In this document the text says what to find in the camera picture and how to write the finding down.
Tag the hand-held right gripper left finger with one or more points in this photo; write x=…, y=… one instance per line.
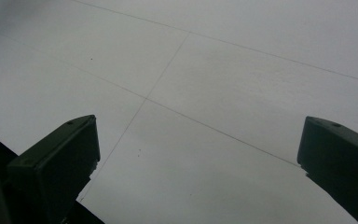
x=54, y=168

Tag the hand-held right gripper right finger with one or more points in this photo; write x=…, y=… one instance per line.
x=341, y=161

